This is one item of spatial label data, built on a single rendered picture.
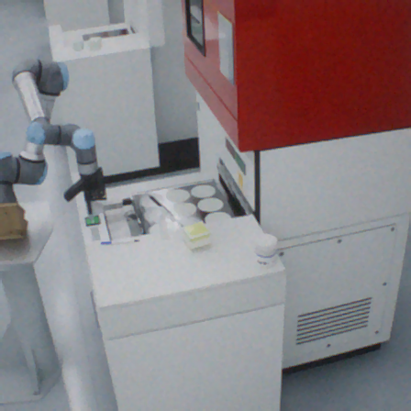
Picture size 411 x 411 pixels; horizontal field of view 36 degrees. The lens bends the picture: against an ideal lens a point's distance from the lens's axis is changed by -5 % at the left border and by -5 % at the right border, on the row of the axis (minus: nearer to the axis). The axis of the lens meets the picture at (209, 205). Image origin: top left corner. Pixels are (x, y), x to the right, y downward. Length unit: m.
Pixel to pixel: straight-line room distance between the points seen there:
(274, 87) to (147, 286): 0.78
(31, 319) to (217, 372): 0.97
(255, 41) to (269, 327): 0.97
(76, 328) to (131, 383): 1.17
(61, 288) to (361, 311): 1.70
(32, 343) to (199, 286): 1.18
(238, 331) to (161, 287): 0.34
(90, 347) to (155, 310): 1.26
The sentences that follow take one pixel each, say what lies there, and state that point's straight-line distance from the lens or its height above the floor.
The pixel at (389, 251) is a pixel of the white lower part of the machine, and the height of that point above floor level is 0.64.
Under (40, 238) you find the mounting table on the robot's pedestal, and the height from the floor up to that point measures 0.82.
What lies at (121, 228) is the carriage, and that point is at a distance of 2.54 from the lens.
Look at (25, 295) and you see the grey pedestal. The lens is 2.88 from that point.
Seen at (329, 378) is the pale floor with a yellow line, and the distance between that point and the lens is 3.12.
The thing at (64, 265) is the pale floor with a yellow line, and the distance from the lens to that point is 3.89.
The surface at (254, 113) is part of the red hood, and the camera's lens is 2.23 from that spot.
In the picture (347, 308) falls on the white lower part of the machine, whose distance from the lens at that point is 2.94.
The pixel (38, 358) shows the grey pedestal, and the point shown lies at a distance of 3.12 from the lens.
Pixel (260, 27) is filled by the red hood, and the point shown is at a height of 1.67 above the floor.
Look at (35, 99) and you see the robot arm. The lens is 2.43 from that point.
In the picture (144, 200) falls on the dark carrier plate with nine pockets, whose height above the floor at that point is 0.90.
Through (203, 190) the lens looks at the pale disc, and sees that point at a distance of 2.70.
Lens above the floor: 2.30
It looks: 33 degrees down
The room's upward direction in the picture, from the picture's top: 3 degrees counter-clockwise
